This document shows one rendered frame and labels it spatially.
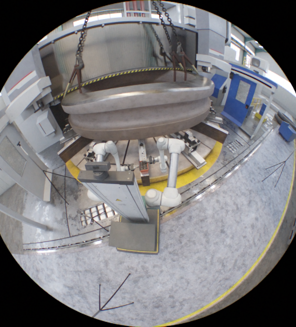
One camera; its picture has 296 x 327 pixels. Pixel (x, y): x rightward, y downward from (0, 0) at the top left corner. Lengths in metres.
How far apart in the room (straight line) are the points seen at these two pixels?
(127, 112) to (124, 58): 3.17
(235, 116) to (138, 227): 5.89
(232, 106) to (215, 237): 5.41
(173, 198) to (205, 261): 1.72
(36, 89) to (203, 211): 4.46
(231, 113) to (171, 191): 5.52
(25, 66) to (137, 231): 4.17
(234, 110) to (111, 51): 5.71
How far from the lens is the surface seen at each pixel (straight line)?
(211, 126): 3.31
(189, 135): 2.43
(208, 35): 5.33
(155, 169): 2.36
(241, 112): 5.95
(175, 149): 1.22
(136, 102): 1.82
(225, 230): 2.69
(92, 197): 1.39
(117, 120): 2.17
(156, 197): 1.14
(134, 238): 1.43
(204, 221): 2.47
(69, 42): 4.95
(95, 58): 4.72
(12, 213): 3.07
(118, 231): 1.48
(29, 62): 3.68
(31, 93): 3.17
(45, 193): 3.87
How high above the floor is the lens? 2.25
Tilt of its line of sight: 52 degrees down
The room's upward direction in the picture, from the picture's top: 6 degrees counter-clockwise
